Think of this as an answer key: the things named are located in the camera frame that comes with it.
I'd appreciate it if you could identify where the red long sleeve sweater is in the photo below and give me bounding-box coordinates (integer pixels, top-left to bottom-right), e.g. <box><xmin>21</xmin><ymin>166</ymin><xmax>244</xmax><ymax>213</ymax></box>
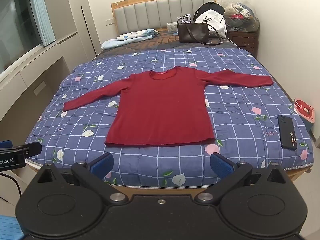
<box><xmin>63</xmin><ymin>66</ymin><xmax>273</xmax><ymax>146</ymax></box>

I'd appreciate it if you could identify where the plastic bag of clothes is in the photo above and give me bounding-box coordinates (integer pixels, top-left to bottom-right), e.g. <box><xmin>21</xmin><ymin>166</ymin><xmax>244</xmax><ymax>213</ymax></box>
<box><xmin>224</xmin><ymin>3</ymin><xmax>260</xmax><ymax>33</ymax></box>

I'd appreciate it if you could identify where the black smartphone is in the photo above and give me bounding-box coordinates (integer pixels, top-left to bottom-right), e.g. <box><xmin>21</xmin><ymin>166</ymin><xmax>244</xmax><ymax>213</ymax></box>
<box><xmin>277</xmin><ymin>115</ymin><xmax>297</xmax><ymax>151</ymax></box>

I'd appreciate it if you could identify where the light blue cloth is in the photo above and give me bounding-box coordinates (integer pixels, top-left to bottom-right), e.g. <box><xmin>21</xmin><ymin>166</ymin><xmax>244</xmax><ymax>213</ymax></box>
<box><xmin>0</xmin><ymin>215</ymin><xmax>24</xmax><ymax>240</ymax></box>

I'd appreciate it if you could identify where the blue stool with red print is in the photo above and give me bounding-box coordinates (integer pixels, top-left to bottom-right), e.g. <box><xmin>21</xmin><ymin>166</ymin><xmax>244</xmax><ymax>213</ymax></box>
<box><xmin>293</xmin><ymin>98</ymin><xmax>315</xmax><ymax>132</ymax></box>

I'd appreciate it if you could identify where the window with blue curtain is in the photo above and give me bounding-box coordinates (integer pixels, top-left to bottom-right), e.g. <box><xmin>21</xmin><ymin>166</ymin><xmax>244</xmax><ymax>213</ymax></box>
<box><xmin>1</xmin><ymin>0</ymin><xmax>56</xmax><ymax>72</ymax></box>

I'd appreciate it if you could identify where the dark wooden nightstand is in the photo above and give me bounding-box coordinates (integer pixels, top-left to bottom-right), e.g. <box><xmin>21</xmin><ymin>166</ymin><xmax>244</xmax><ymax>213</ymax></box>
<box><xmin>227</xmin><ymin>30</ymin><xmax>259</xmax><ymax>57</ymax></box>

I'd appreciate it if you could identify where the light blue pillow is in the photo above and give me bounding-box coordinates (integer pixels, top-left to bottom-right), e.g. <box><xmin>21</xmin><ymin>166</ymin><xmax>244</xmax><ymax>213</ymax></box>
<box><xmin>101</xmin><ymin>29</ymin><xmax>159</xmax><ymax>50</ymax></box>

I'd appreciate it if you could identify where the brown leather handbag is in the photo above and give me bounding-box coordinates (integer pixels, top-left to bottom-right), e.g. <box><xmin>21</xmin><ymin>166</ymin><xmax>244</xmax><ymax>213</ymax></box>
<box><xmin>177</xmin><ymin>21</ymin><xmax>222</xmax><ymax>46</ymax></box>

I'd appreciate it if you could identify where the white shopping bag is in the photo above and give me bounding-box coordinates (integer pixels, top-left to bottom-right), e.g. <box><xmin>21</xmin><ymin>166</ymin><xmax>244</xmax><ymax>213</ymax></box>
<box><xmin>195</xmin><ymin>9</ymin><xmax>227</xmax><ymax>38</ymax></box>

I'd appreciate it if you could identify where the small patterned pouch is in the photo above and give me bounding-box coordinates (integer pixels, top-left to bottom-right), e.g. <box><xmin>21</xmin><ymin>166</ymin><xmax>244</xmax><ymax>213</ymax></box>
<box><xmin>177</xmin><ymin>14</ymin><xmax>192</xmax><ymax>24</ymax></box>

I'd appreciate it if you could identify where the black backpack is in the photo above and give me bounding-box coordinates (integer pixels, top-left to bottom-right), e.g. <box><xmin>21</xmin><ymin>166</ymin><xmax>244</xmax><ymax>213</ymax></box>
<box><xmin>193</xmin><ymin>2</ymin><xmax>225</xmax><ymax>21</ymax></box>

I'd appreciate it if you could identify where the wooden padded headboard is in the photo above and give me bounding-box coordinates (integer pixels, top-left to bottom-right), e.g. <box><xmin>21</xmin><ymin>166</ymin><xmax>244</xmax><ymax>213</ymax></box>
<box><xmin>111</xmin><ymin>0</ymin><xmax>216</xmax><ymax>35</ymax></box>

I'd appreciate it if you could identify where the black cable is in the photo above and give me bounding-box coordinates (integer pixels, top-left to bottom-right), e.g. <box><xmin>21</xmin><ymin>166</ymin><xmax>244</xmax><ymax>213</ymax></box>
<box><xmin>0</xmin><ymin>171</ymin><xmax>23</xmax><ymax>203</ymax></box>

